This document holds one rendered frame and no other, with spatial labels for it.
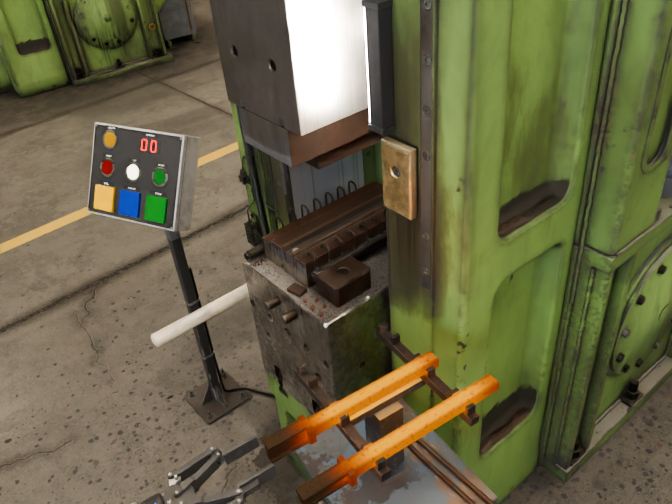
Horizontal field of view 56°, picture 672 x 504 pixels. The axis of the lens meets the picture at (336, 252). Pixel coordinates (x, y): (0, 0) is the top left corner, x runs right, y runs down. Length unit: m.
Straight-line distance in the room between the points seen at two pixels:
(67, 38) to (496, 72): 5.29
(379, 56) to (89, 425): 1.99
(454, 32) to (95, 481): 2.03
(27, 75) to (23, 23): 0.42
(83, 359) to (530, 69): 2.32
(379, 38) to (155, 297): 2.27
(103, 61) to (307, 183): 4.63
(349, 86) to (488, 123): 0.35
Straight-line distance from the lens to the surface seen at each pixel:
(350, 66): 1.44
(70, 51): 6.27
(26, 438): 2.88
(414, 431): 1.23
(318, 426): 1.25
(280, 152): 1.50
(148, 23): 6.43
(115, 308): 3.31
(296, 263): 1.67
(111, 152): 2.07
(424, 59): 1.25
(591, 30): 1.49
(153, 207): 1.95
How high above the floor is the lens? 1.97
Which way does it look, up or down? 36 degrees down
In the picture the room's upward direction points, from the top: 6 degrees counter-clockwise
